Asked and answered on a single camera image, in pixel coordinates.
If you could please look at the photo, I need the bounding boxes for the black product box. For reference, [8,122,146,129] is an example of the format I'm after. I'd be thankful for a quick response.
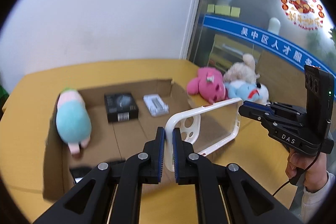
[104,93,139,123]

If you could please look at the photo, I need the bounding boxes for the person's right hand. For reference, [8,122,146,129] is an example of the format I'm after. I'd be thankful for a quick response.
[285,149,328,193]

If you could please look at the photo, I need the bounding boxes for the teal white plush toy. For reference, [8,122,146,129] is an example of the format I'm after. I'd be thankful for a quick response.
[56,88,92,157]

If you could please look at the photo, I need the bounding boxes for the yellow sticky notes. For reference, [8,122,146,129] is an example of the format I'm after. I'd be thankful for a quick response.
[207,4,241,18]

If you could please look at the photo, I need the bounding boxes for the cream plush dog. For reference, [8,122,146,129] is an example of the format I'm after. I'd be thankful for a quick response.
[223,53,271,105]

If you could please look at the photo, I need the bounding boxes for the round red window sticker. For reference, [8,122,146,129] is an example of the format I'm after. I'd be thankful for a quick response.
[280,0,326,31]

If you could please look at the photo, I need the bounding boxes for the pink plush toy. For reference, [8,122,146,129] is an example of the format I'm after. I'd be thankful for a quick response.
[186,67,227,103]

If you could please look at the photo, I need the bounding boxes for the brown cardboard box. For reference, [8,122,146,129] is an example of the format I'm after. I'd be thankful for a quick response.
[43,79,196,201]

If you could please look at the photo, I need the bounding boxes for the white folding phone stand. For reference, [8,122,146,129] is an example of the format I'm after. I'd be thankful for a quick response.
[143,94,169,117]

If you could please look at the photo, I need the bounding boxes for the black cable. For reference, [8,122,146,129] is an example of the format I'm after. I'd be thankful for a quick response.
[271,144,322,197]

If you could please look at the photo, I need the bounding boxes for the white clear phone case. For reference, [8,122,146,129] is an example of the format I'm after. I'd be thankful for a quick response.
[165,98,243,172]

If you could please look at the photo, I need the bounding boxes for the white right sleeve forearm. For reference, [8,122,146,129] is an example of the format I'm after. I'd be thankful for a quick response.
[301,171,335,223]

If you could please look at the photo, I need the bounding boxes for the light blue plush toy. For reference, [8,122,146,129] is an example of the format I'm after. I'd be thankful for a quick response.
[224,80,263,102]

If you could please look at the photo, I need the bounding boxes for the blue window banner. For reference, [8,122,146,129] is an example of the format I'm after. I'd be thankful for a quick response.
[203,15,327,70]

